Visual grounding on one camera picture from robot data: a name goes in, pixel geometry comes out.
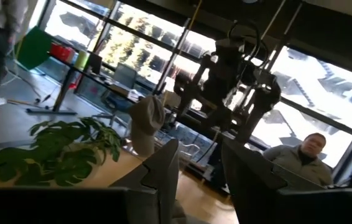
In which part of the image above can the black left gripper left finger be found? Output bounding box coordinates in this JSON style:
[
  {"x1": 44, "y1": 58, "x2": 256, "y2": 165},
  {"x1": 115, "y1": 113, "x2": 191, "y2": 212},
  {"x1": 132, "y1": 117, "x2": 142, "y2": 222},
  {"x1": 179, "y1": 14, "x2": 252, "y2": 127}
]
[{"x1": 109, "y1": 138, "x2": 187, "y2": 224}]

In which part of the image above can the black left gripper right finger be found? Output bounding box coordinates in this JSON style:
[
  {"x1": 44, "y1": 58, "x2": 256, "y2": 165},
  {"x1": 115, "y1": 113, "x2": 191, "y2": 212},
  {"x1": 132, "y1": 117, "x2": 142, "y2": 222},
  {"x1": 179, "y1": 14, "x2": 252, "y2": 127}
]
[{"x1": 221, "y1": 138, "x2": 326, "y2": 224}]

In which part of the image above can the seated person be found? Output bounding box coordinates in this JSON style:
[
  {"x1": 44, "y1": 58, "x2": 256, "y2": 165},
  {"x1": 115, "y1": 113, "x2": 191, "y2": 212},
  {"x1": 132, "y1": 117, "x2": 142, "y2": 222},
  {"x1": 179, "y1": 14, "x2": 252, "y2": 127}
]
[{"x1": 262, "y1": 133, "x2": 334, "y2": 187}]

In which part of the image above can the green leafy potted plant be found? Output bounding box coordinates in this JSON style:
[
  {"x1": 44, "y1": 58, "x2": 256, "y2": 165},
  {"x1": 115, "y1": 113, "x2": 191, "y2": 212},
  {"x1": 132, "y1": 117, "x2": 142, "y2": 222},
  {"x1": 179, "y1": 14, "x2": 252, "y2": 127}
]
[{"x1": 0, "y1": 116, "x2": 124, "y2": 187}]

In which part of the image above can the grey office chair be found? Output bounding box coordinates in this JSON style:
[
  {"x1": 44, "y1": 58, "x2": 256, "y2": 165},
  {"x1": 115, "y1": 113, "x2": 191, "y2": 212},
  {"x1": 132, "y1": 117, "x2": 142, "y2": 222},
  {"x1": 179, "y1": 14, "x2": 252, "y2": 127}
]
[{"x1": 92, "y1": 62, "x2": 139, "y2": 126}]

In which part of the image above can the black office desk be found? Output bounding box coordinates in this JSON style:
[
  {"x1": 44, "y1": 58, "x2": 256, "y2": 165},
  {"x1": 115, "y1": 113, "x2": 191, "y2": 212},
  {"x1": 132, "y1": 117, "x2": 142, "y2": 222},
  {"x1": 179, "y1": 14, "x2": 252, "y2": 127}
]
[{"x1": 25, "y1": 52, "x2": 152, "y2": 116}]

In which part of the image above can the yellow-green roll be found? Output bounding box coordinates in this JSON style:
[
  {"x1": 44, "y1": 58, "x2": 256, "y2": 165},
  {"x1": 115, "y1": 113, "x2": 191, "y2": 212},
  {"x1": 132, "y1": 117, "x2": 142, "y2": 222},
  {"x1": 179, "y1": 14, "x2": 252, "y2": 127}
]
[{"x1": 74, "y1": 49, "x2": 90, "y2": 70}]

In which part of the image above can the red container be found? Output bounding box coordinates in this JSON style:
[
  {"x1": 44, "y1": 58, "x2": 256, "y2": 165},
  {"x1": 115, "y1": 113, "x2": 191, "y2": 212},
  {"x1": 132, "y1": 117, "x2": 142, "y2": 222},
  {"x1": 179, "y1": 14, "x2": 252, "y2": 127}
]
[{"x1": 49, "y1": 42, "x2": 76, "y2": 63}]

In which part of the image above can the green panel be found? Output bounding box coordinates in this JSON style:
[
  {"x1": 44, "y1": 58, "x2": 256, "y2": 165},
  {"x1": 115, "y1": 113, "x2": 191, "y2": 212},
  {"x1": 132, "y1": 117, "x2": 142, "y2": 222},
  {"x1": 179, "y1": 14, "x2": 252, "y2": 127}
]
[{"x1": 15, "y1": 26, "x2": 54, "y2": 71}]

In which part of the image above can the grey cap on post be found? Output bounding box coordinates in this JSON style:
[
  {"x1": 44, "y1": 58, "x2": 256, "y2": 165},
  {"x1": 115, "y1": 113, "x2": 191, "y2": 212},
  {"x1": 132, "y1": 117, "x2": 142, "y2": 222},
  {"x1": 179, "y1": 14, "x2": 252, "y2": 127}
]
[{"x1": 128, "y1": 95, "x2": 166, "y2": 158}]

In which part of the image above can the black window frame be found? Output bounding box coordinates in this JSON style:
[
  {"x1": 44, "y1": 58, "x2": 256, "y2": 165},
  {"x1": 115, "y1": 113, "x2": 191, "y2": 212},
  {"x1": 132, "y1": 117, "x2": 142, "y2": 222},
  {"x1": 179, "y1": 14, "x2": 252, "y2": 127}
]
[{"x1": 37, "y1": 0, "x2": 352, "y2": 187}]

